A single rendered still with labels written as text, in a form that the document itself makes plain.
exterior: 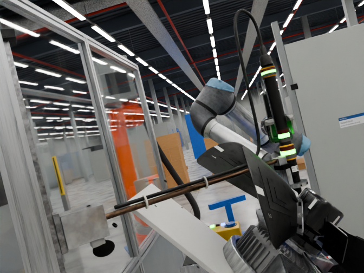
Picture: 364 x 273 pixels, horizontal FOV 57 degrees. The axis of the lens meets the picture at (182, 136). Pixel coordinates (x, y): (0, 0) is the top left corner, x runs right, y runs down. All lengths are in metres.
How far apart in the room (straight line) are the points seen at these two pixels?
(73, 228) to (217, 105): 0.87
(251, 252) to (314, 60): 2.19
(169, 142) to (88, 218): 8.15
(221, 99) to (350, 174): 1.79
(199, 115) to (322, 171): 1.73
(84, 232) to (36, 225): 0.10
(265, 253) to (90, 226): 0.45
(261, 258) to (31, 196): 0.58
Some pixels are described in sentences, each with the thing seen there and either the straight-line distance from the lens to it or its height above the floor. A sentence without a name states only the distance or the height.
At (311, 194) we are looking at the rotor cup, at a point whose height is 1.26.
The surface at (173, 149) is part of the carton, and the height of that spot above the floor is 1.18.
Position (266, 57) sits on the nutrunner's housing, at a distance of 1.05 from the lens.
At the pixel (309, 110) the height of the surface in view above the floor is 1.44.
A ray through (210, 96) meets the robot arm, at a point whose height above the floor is 1.62.
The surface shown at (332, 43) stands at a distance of 3.00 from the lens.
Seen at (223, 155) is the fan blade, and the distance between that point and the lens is 1.06.
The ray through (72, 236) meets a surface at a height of 1.34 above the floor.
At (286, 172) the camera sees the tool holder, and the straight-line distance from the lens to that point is 1.04.
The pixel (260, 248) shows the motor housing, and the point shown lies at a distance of 0.95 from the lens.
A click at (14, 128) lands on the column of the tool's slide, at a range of 0.76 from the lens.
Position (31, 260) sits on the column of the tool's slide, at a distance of 0.77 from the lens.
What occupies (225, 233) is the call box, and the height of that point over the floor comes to 1.06.
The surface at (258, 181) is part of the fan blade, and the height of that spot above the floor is 1.36.
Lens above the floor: 1.49
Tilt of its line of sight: level
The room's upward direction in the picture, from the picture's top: 14 degrees counter-clockwise
